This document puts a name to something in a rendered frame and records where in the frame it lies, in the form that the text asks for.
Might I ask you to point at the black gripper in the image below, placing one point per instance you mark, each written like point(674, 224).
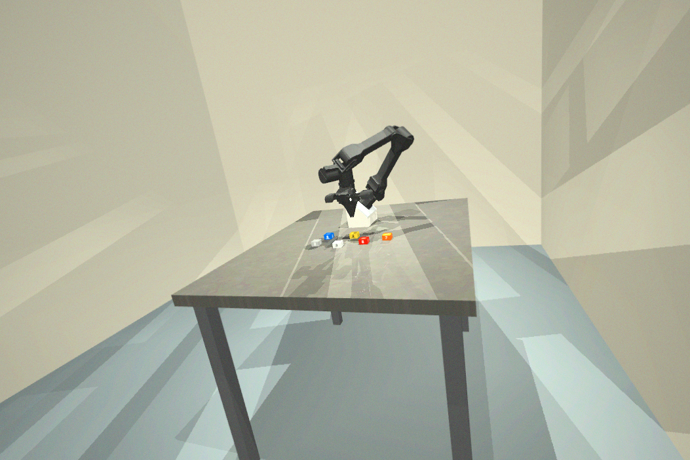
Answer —
point(350, 206)

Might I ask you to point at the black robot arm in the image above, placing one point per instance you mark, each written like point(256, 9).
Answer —
point(353, 154)

